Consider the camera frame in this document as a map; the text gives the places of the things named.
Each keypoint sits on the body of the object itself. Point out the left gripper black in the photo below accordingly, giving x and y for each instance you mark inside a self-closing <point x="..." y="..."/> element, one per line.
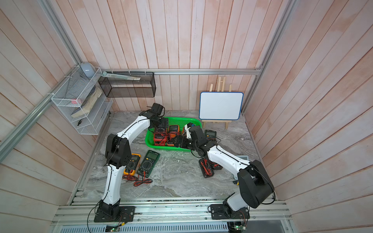
<point x="164" y="124"/>

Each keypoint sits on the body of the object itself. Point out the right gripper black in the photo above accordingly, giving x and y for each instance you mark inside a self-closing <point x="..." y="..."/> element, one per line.
<point x="179" y="138"/>

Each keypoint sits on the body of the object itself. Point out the orange Victor multimeter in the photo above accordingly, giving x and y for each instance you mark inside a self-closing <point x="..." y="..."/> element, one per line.
<point x="173" y="134"/>

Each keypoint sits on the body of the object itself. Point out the dark red DT9205A multimeter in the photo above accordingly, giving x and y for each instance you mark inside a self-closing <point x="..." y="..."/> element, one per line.
<point x="160" y="136"/>

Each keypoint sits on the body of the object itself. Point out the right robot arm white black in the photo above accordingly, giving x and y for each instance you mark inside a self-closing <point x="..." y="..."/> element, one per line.
<point x="254" y="183"/>

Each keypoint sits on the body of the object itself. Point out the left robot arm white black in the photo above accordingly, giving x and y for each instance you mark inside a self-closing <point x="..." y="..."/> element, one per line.
<point x="118" y="155"/>

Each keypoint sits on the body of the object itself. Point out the green plastic basket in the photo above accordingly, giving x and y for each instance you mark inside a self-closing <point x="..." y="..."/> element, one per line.
<point x="181" y="121"/>

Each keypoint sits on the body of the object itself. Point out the dark green multimeter right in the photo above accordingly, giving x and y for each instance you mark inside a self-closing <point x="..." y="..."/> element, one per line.
<point x="210" y="134"/>

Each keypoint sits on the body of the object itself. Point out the black multimeter face down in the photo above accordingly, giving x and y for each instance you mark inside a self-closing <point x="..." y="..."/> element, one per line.
<point x="206" y="168"/>

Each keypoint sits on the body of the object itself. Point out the green DT9205A multimeter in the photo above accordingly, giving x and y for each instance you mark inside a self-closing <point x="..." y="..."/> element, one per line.
<point x="148" y="163"/>

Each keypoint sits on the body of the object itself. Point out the small black multimeter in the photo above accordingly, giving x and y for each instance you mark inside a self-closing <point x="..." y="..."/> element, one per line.
<point x="216" y="166"/>

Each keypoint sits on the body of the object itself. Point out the yellow multimeter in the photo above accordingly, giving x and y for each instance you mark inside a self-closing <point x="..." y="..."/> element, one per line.
<point x="132" y="165"/>

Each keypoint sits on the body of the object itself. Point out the grey desk calculator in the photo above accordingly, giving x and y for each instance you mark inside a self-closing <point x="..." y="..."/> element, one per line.
<point x="244" y="157"/>

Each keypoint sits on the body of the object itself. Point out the grey computer mouse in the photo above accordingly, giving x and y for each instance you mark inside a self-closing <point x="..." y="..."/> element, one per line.
<point x="88" y="69"/>

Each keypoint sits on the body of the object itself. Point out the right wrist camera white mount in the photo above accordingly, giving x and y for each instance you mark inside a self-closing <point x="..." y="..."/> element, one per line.
<point x="186" y="131"/>

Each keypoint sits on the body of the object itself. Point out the small whiteboard blue frame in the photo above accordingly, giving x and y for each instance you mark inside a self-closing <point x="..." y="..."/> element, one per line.
<point x="220" y="105"/>

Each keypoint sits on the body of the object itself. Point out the black mesh wall basket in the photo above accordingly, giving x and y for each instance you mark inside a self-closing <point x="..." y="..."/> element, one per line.
<point x="128" y="84"/>

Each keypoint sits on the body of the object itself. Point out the aluminium wall rail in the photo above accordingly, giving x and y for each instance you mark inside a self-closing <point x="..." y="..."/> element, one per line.
<point x="191" y="71"/>

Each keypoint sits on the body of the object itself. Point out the white wire wall shelf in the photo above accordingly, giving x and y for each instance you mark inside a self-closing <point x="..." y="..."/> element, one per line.
<point x="72" y="93"/>

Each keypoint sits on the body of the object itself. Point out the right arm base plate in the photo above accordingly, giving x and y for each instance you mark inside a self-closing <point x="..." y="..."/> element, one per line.
<point x="221" y="211"/>

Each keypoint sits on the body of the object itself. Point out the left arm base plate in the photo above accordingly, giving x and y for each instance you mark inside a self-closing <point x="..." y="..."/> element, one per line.
<point x="115" y="214"/>

